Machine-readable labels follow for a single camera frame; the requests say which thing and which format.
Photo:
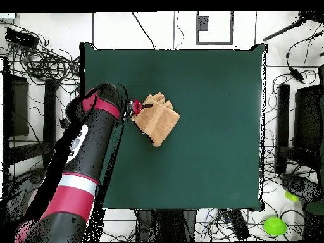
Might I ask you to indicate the black shelf frame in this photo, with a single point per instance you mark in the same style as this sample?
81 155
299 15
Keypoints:
307 119
20 108

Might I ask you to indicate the dark green table cloth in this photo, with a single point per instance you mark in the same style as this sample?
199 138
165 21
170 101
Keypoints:
215 126

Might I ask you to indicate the small green plastic cup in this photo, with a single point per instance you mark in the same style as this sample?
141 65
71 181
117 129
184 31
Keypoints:
291 196

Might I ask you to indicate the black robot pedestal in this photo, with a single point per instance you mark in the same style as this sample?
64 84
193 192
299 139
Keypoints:
167 225

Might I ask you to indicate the grey square floor frame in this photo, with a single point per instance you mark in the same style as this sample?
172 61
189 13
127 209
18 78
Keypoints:
214 43

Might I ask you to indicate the black upright post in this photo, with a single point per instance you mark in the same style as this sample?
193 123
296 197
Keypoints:
282 126
49 114

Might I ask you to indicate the black flat box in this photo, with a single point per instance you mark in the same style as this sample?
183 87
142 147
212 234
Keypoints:
239 225

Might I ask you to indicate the black electronics box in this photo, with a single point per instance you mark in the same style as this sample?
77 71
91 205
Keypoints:
21 38

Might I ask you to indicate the dark green bin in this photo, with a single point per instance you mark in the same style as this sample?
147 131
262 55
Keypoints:
315 207

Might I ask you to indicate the grey pedestal leg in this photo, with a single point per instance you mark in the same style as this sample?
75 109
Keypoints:
35 178
298 184

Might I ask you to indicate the black power adapter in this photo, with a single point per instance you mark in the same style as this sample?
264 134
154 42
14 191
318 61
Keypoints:
295 74

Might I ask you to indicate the black tripod leg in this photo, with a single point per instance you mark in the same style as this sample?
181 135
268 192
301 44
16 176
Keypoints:
283 30

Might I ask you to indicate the tan terry towel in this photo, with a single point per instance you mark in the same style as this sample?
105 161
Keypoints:
159 121

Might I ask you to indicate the bright green bowl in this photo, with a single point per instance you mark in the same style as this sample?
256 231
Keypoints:
275 226

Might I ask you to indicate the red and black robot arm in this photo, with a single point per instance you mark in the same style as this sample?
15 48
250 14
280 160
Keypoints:
93 141

